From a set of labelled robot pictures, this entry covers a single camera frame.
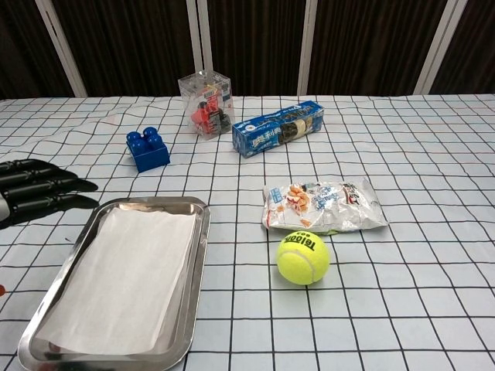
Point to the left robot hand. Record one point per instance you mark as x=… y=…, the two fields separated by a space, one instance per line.
x=35 y=189

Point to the translucent white paper sheet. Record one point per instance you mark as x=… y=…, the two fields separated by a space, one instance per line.
x=123 y=278

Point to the stainless steel tray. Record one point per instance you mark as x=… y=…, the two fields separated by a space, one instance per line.
x=195 y=270

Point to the blue building block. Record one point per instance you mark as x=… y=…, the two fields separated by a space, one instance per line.
x=149 y=152

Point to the clear plastic toy box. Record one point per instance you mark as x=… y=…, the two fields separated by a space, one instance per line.
x=207 y=104

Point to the blue cookie box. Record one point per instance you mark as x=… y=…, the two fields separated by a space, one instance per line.
x=274 y=131

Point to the yellow tennis ball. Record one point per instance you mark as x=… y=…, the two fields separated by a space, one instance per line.
x=303 y=259

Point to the white snack bag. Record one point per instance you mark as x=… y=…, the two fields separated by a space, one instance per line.
x=328 y=208

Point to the white checkered tablecloth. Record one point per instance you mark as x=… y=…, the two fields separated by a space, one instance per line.
x=386 y=290

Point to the white partition frame post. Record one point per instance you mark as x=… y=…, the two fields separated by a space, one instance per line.
x=309 y=46
x=205 y=38
x=62 y=46
x=439 y=50

